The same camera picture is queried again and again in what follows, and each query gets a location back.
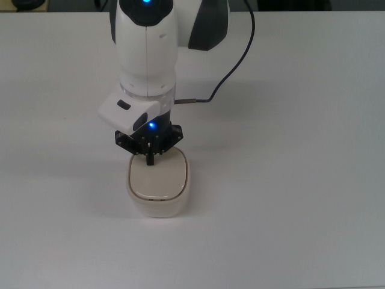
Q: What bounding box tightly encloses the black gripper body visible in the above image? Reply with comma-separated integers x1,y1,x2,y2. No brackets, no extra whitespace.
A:
132,108,173,141

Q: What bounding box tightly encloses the cream trash can lid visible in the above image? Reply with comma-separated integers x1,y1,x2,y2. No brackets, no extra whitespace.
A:
128,148,188,201

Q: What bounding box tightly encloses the small white trash can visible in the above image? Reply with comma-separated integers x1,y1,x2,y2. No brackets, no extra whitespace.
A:
126,146,191,219

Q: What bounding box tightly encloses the black round object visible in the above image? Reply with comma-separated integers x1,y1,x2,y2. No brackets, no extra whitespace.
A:
11,0,46,8

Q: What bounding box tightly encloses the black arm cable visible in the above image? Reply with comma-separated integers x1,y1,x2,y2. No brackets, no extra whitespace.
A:
174,0,256,105

